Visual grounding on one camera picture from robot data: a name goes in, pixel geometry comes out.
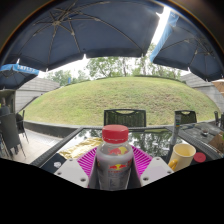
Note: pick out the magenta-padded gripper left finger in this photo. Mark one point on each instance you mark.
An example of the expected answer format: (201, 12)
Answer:
(71, 170)

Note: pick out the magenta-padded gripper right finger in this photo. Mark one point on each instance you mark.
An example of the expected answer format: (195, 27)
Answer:
(155, 170)

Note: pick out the red-capped drink bottle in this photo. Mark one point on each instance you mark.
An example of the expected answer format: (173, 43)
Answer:
(114, 163)

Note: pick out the grey standing tube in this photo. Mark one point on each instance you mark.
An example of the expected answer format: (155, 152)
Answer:
(176, 130)

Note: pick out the flat round red coaster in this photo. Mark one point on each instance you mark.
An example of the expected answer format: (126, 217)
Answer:
(200, 157)

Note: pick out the dark mesh-back chair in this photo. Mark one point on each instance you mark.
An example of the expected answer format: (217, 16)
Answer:
(186, 117)
(125, 118)

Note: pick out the small dark ashtray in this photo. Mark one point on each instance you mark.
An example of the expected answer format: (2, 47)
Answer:
(205, 132)

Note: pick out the dark wicker chair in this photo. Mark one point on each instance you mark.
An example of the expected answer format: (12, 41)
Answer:
(20, 125)
(10, 131)

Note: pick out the brown flat item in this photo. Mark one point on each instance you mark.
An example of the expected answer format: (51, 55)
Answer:
(217, 142)

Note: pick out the person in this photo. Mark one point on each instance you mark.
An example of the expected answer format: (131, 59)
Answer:
(4, 108)

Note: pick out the tan patio umbrella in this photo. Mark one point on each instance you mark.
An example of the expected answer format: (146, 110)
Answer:
(219, 85)

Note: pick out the blue-edged patio umbrella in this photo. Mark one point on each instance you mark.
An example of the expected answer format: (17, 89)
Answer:
(16, 75)

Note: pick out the large navy patio umbrella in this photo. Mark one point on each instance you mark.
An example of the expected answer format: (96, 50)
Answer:
(83, 30)

